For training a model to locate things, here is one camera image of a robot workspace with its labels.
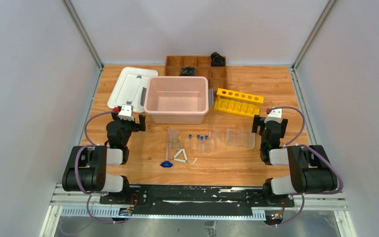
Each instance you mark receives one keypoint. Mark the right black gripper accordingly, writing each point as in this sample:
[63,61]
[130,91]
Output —
[259,121]

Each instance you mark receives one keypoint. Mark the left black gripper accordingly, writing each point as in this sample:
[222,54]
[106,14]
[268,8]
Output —
[140,122]

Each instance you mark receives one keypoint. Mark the blue capped tube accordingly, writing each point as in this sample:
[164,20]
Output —
[190,142]
[198,143]
[206,144]
[201,144]

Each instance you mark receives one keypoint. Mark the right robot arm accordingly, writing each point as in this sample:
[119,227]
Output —
[309,167]

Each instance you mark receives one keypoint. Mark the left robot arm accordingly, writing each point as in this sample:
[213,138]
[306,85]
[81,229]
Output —
[86,169]

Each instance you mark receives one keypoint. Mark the yellow test tube rack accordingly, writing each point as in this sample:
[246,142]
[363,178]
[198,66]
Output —
[238,103]

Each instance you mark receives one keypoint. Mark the white plastic lid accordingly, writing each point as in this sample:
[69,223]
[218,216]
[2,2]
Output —
[130,88]

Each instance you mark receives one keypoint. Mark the glass funnel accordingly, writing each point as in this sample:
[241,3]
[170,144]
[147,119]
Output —
[173,134]

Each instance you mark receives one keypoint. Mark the small glass beaker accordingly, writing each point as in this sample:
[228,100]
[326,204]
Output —
[175,144]

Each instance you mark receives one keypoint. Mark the blue round cap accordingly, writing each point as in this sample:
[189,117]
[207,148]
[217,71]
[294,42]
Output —
[166,164]

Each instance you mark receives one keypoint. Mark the pink plastic bin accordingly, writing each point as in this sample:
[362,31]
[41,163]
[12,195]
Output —
[177,99]

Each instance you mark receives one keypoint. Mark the white clay triangle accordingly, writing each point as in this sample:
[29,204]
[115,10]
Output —
[181,156]

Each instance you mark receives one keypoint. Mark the wooden compartment tray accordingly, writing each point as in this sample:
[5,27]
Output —
[216,76]

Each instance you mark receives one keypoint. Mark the black object in tray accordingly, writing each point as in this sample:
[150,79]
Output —
[187,71]

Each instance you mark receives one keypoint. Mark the black object behind tray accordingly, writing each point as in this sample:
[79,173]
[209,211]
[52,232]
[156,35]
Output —
[217,60]

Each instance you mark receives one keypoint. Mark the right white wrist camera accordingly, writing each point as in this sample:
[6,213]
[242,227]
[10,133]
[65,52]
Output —
[274,115]

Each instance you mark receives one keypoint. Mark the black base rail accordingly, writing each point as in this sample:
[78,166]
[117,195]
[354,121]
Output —
[197,201]

